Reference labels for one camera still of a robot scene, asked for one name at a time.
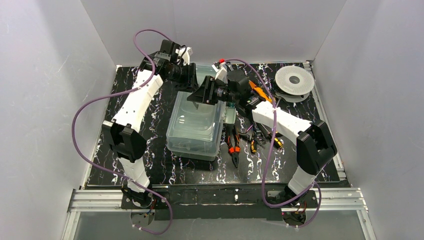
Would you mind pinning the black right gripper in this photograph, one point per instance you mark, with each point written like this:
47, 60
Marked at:
208, 91

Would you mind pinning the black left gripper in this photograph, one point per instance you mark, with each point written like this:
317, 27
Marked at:
191, 75

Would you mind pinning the black orange pliers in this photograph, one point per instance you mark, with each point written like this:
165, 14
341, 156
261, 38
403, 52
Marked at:
232, 140

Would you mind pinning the black yellow screwdriver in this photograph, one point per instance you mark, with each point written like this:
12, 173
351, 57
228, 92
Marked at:
268, 135

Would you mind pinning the black long nose pliers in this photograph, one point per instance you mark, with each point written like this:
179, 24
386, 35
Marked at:
256, 138

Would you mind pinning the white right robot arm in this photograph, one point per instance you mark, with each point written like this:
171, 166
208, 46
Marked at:
315, 146

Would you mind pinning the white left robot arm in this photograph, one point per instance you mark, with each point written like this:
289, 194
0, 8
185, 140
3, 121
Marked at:
122, 133

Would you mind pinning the white filament spool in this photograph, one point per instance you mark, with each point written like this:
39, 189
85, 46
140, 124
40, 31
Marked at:
293, 83

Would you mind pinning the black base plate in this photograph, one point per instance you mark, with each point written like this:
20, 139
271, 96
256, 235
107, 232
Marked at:
189, 202

